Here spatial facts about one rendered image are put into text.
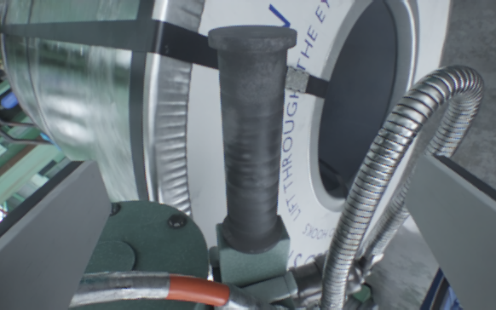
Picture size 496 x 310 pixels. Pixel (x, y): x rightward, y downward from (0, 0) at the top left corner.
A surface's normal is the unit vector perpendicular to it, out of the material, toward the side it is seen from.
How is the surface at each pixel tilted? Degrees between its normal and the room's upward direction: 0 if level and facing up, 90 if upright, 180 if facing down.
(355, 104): 47
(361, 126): 63
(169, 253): 115
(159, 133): 89
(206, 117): 90
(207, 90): 90
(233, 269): 58
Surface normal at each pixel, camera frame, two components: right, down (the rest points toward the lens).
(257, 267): 0.19, 0.51
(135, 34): -0.68, 0.01
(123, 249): 0.00, -0.85
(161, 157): 0.70, 0.32
